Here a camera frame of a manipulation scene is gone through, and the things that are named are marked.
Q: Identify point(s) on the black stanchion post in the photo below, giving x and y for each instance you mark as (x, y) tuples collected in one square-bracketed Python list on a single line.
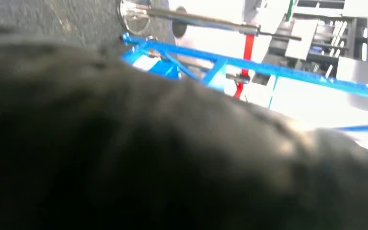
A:
[(179, 31)]

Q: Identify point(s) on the blue metal shelf rack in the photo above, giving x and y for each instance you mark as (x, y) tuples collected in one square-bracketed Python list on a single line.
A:
[(266, 68)]

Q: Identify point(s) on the chrome stanchion post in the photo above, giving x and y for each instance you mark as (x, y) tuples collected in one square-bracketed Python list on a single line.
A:
[(203, 20)]

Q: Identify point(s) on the white car with red stripe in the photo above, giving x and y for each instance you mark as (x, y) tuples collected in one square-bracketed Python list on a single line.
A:
[(209, 41)]

